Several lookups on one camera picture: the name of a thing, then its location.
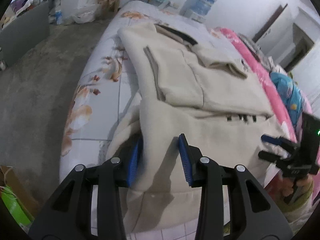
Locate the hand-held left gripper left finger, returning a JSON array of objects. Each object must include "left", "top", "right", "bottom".
[{"left": 27, "top": 136, "right": 144, "bottom": 240}]

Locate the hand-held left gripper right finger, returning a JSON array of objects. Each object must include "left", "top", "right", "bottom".
[{"left": 178, "top": 133, "right": 294, "bottom": 240}]

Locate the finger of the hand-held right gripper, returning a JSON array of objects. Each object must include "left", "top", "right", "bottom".
[
  {"left": 261, "top": 134, "right": 299, "bottom": 152},
  {"left": 258, "top": 151, "right": 291, "bottom": 167}
]

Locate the cream zip jacket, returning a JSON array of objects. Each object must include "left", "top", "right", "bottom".
[{"left": 106, "top": 21, "right": 298, "bottom": 233}]

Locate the person's right forearm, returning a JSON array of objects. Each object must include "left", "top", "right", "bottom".
[{"left": 282, "top": 180, "right": 316, "bottom": 233}]

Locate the person's right hand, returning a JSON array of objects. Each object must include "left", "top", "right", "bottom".
[{"left": 281, "top": 176, "right": 312, "bottom": 201}]

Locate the pink floral blanket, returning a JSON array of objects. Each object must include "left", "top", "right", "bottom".
[{"left": 210, "top": 27, "right": 298, "bottom": 140}]

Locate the cream jacket with black stripes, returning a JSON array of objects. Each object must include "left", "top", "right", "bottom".
[{"left": 60, "top": 0, "right": 275, "bottom": 240}]

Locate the cardboard box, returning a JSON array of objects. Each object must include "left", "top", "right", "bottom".
[{"left": 0, "top": 164, "right": 38, "bottom": 215}]

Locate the green bag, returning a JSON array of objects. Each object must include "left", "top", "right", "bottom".
[{"left": 0, "top": 185, "right": 32, "bottom": 228}]

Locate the blue water jug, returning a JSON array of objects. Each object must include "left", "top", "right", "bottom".
[{"left": 180, "top": 0, "right": 217, "bottom": 18}]

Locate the white plastic bag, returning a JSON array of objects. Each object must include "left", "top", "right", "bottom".
[{"left": 72, "top": 4, "right": 101, "bottom": 23}]

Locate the blue and white packet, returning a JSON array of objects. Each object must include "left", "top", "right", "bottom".
[{"left": 49, "top": 10, "right": 63, "bottom": 25}]

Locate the grey flat board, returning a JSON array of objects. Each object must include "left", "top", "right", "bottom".
[{"left": 0, "top": 2, "right": 50, "bottom": 66}]

